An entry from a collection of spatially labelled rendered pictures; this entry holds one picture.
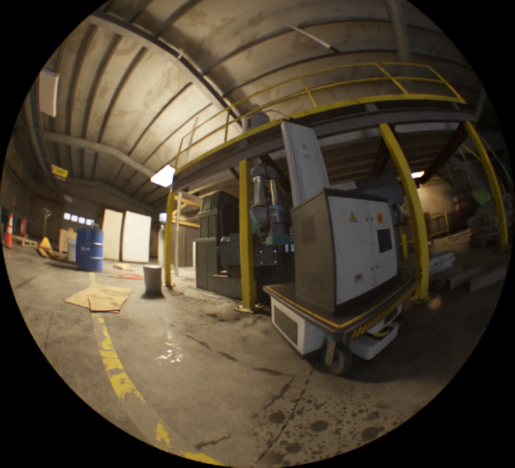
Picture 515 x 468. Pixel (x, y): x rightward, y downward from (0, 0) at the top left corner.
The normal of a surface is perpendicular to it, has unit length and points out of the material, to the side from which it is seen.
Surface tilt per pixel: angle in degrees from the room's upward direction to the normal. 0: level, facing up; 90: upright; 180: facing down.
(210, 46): 171
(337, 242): 90
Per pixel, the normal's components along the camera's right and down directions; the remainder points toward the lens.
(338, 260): 0.23, -0.28
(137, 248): 0.87, -0.17
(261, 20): -0.04, 0.91
